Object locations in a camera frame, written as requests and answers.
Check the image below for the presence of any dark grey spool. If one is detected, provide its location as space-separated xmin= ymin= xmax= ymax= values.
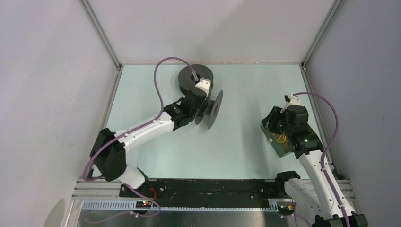
xmin=195 ymin=90 xmax=224 ymax=129
xmin=178 ymin=64 xmax=214 ymax=95

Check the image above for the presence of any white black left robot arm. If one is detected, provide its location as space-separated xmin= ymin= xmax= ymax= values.
xmin=90 ymin=88 xmax=210 ymax=197

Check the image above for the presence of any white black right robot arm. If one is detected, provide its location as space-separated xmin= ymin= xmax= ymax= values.
xmin=261 ymin=105 xmax=368 ymax=227

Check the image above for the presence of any green tray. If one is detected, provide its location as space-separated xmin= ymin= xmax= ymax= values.
xmin=261 ymin=122 xmax=323 ymax=158

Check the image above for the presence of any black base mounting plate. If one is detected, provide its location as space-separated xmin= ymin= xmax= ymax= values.
xmin=137 ymin=178 xmax=289 ymax=208

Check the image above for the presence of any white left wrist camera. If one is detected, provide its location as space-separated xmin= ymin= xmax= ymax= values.
xmin=194 ymin=78 xmax=212 ymax=98

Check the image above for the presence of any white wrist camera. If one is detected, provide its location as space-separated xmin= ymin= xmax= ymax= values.
xmin=194 ymin=78 xmax=212 ymax=98
xmin=280 ymin=93 xmax=302 ymax=113

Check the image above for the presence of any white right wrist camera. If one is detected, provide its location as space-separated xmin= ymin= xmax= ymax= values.
xmin=280 ymin=93 xmax=302 ymax=113

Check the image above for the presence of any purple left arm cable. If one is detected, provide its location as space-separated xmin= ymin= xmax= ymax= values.
xmin=82 ymin=57 xmax=199 ymax=183

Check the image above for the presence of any right aluminium frame post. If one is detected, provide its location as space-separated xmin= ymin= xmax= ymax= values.
xmin=301 ymin=0 xmax=345 ymax=71

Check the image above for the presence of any aluminium frame post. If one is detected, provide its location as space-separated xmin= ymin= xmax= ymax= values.
xmin=301 ymin=0 xmax=345 ymax=71
xmin=79 ymin=0 xmax=122 ymax=71

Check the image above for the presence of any white slotted cable duct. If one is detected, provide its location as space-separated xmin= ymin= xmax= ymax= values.
xmin=81 ymin=200 xmax=278 ymax=212

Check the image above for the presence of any left aluminium frame post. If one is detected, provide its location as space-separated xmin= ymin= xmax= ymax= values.
xmin=79 ymin=0 xmax=122 ymax=71

